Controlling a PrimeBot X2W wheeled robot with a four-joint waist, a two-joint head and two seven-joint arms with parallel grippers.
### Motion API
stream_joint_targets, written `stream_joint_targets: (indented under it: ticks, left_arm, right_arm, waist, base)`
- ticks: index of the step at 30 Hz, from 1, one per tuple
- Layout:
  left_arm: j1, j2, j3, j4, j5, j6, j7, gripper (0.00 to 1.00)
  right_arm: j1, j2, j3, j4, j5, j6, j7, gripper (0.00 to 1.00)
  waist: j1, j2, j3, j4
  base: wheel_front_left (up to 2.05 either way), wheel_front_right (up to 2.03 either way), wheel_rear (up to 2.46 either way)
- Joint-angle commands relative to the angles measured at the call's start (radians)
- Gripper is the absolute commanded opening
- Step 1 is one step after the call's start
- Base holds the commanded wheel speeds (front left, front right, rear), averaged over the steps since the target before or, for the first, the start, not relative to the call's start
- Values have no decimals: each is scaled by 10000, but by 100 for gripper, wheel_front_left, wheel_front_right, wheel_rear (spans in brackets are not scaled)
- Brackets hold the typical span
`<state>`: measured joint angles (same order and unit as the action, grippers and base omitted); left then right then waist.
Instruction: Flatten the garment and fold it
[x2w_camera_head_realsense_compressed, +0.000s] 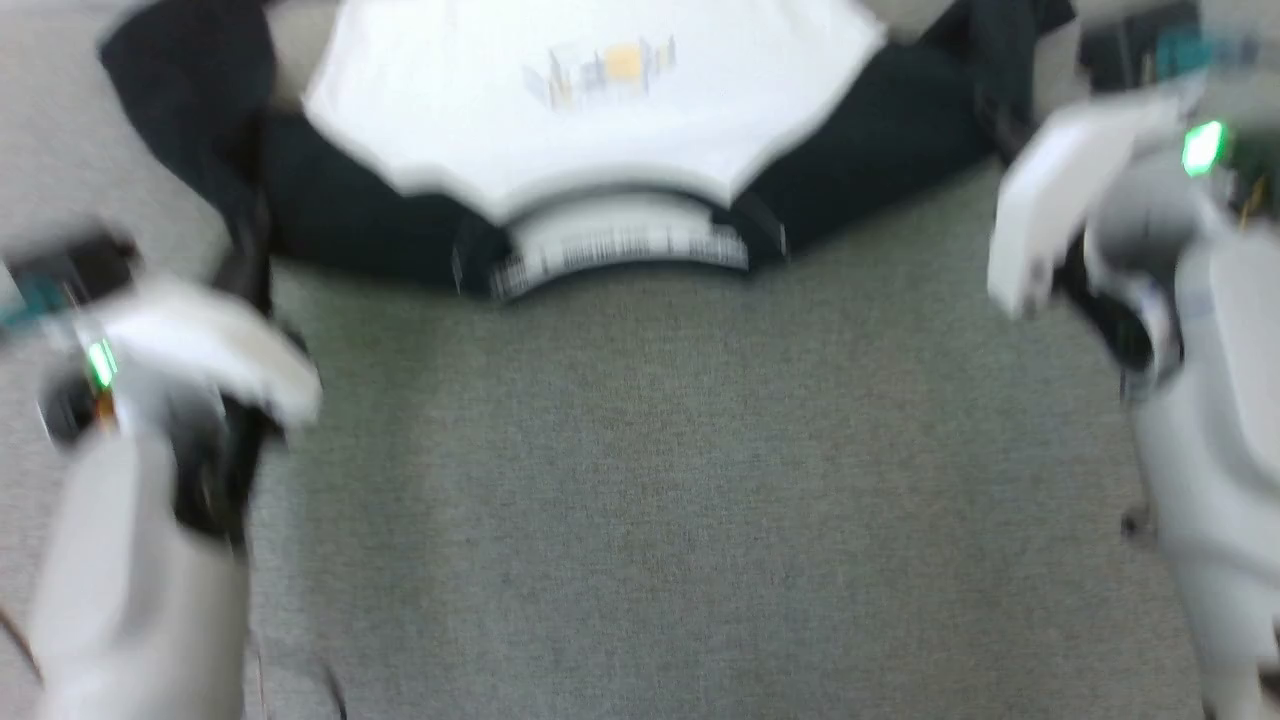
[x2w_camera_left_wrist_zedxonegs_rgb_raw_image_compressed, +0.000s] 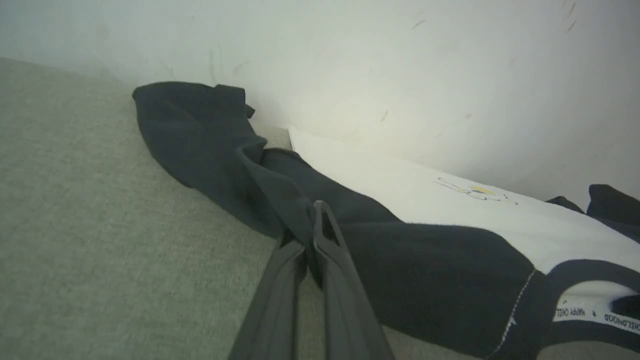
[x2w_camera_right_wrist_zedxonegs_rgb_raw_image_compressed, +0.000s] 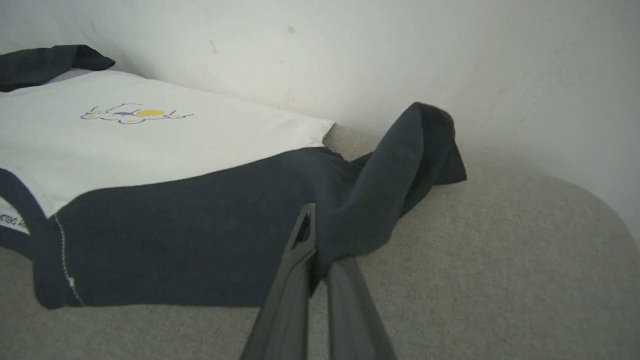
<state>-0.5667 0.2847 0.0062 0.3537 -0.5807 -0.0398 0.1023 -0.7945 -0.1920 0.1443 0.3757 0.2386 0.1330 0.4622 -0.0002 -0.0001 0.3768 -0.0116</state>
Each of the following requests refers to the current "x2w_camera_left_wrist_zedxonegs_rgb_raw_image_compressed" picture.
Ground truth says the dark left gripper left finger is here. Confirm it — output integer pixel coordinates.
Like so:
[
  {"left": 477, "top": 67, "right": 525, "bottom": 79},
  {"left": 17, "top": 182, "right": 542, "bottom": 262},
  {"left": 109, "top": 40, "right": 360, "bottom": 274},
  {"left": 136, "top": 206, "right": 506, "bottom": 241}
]
[{"left": 227, "top": 233, "right": 308, "bottom": 360}]

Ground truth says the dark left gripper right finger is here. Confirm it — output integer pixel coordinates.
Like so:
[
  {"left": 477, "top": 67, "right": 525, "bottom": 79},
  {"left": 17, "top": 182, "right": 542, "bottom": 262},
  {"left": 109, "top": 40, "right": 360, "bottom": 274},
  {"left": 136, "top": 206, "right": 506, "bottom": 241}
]
[{"left": 312, "top": 200, "right": 396, "bottom": 360}]

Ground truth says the black and white garment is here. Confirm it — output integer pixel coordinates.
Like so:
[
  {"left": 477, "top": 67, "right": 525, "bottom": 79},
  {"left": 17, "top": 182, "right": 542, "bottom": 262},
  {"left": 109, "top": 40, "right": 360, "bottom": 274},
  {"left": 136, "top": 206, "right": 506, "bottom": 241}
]
[{"left": 131, "top": 81, "right": 640, "bottom": 360}]

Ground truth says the grey-green fabric sofa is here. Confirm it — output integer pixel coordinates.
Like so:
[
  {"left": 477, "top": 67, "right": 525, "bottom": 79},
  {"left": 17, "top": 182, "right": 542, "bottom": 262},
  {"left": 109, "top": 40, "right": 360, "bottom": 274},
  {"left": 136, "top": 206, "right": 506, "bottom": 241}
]
[{"left": 0, "top": 56, "right": 640, "bottom": 360}]

